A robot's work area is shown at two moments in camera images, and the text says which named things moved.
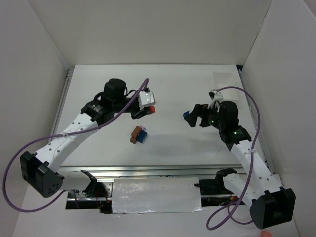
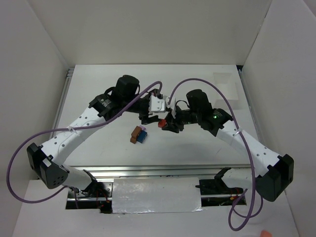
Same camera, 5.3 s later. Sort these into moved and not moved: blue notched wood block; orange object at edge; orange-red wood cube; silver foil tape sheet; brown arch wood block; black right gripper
Moved: black right gripper; orange-red wood cube
Not moved: brown arch wood block; silver foil tape sheet; blue notched wood block; orange object at edge
